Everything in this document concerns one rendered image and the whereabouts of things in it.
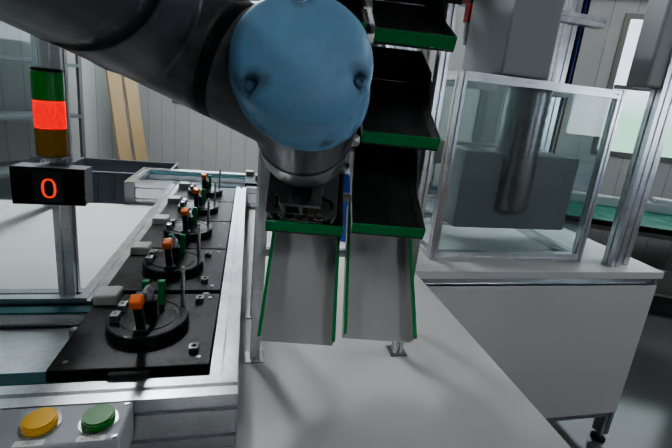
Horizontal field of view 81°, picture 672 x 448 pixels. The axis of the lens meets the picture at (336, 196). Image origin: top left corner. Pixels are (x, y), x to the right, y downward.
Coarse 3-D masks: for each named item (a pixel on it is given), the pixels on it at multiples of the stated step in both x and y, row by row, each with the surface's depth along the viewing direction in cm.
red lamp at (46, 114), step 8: (32, 104) 70; (40, 104) 70; (48, 104) 70; (56, 104) 71; (64, 104) 72; (40, 112) 70; (48, 112) 70; (56, 112) 71; (64, 112) 73; (40, 120) 70; (48, 120) 71; (56, 120) 71; (64, 120) 73; (40, 128) 71; (48, 128) 71; (56, 128) 72; (64, 128) 73
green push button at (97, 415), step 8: (96, 408) 54; (104, 408) 55; (112, 408) 55; (88, 416) 53; (96, 416) 53; (104, 416) 53; (112, 416) 54; (88, 424) 52; (96, 424) 52; (104, 424) 52
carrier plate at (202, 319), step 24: (96, 312) 76; (192, 312) 80; (216, 312) 81; (72, 336) 69; (96, 336) 70; (192, 336) 72; (72, 360) 63; (96, 360) 64; (120, 360) 64; (144, 360) 65; (168, 360) 66; (192, 360) 66
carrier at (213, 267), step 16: (176, 240) 96; (144, 256) 103; (160, 256) 99; (176, 256) 97; (192, 256) 101; (224, 256) 108; (128, 272) 93; (144, 272) 93; (160, 272) 91; (176, 272) 92; (192, 272) 95; (208, 272) 97; (128, 288) 86; (176, 288) 88; (192, 288) 89; (208, 288) 90
